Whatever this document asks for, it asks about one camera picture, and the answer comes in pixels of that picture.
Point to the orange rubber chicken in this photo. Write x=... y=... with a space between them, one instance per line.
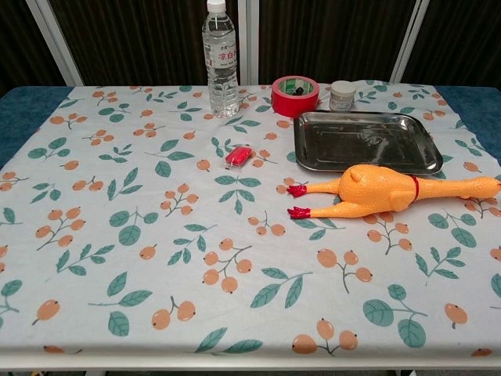
x=368 y=188

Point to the stainless steel tray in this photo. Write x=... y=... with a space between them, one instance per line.
x=364 y=145

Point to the floral print tablecloth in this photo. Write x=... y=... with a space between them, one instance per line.
x=195 y=243

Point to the red tape roll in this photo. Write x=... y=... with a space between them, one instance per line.
x=291 y=105

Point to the small black clip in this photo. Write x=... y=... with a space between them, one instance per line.
x=298 y=92

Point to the clear plastic water bottle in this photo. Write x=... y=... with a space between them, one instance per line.
x=222 y=70

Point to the small white jar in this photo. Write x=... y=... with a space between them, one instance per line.
x=342 y=98

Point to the dark corrugated partition panel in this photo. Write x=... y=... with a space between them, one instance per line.
x=137 y=39
x=15 y=47
x=462 y=39
x=321 y=35

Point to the white table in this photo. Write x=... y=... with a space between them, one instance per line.
x=250 y=362

